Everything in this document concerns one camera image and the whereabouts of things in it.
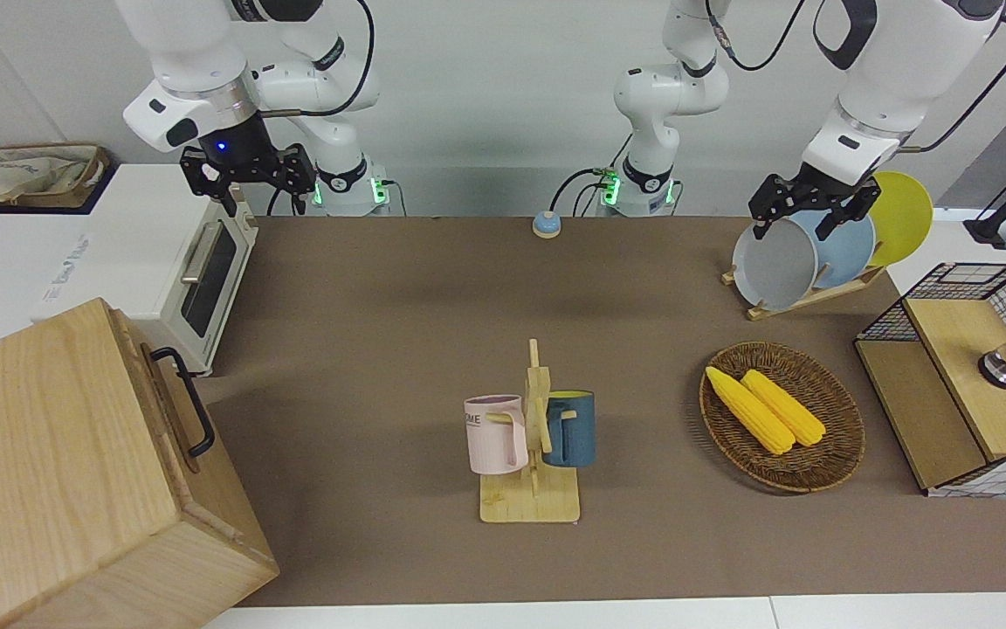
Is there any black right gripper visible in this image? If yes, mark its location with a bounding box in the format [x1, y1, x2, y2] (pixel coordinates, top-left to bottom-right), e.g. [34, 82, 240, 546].
[180, 109, 318, 218]

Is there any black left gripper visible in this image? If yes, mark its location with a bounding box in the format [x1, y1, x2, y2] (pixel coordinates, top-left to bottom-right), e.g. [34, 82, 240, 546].
[748, 164, 885, 242]

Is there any wooden drawer with black handle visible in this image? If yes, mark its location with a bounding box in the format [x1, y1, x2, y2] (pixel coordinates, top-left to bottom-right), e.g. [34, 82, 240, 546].
[114, 306, 251, 547]

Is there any wooden drawer cabinet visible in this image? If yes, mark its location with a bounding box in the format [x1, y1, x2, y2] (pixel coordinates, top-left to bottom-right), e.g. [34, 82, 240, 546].
[0, 297, 281, 629]

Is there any grey plate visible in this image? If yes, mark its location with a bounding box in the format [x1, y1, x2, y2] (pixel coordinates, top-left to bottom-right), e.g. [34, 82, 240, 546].
[732, 217, 820, 312]

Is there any light blue plate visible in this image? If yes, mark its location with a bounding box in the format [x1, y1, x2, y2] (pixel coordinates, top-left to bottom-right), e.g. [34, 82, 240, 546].
[791, 210, 877, 291]

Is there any wooden plate rack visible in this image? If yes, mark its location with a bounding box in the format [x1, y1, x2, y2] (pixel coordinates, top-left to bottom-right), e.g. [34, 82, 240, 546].
[721, 265, 886, 321]

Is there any white toaster oven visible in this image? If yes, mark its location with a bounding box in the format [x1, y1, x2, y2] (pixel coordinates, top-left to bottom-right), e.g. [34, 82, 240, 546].
[31, 162, 259, 378]

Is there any yellow plate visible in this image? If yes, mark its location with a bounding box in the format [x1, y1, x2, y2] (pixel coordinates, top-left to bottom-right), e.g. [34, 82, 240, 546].
[865, 171, 934, 268]

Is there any brown table mat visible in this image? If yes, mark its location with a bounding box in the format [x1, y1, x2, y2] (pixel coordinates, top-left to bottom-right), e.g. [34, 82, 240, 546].
[197, 214, 1006, 608]

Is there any yellow corn cob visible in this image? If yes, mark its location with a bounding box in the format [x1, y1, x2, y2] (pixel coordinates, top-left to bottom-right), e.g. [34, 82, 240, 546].
[741, 370, 827, 447]
[706, 366, 796, 456]

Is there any wooden box with mesh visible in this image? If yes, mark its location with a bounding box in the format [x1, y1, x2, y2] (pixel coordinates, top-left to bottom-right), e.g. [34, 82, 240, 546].
[854, 262, 1006, 499]

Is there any brown wicker basket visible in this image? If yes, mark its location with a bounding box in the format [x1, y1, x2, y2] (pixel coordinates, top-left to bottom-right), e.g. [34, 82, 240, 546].
[699, 342, 866, 494]

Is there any beige canvas tote bag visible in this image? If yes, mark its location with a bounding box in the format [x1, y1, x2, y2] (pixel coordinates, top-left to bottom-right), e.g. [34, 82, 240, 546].
[0, 142, 111, 211]

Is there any dark blue mug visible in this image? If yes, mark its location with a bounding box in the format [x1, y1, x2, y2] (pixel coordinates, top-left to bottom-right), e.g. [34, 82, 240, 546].
[542, 390, 596, 468]

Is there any pink mug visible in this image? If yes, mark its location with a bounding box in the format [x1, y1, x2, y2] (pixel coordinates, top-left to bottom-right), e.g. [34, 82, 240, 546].
[464, 395, 530, 475]

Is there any wooden mug rack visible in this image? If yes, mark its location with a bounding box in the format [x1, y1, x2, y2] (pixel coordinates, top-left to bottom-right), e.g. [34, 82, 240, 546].
[479, 339, 581, 525]

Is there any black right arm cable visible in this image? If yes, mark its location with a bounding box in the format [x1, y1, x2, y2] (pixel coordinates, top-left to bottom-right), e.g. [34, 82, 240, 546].
[260, 0, 377, 119]

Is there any black button cable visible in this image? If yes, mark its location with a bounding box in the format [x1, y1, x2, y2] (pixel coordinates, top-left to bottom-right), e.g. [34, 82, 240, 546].
[549, 131, 635, 216]

